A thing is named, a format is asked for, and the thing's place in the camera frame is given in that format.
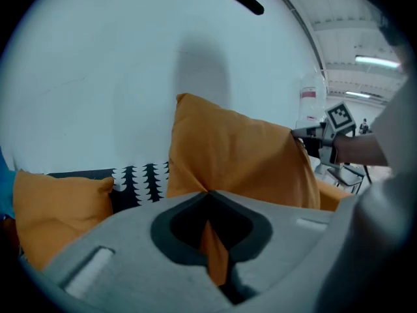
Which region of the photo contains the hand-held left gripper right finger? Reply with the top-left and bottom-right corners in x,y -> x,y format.
208,190 -> 340,305

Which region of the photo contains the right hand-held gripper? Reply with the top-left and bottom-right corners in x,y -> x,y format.
291,100 -> 356,165

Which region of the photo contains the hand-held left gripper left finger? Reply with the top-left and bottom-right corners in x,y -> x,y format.
42,190 -> 229,313

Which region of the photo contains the orange pillow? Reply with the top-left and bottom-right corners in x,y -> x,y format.
12,170 -> 115,273
165,93 -> 322,288

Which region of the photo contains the blue pillow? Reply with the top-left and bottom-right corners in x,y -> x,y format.
0,145 -> 18,220

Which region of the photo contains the person's right forearm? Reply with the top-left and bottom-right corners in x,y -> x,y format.
334,133 -> 389,167

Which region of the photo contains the clear container with red label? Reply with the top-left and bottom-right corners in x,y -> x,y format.
295,72 -> 328,126

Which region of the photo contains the metal chair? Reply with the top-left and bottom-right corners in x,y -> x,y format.
314,162 -> 373,196

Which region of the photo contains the person's black printed shirt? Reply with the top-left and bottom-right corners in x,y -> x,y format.
351,0 -> 417,47

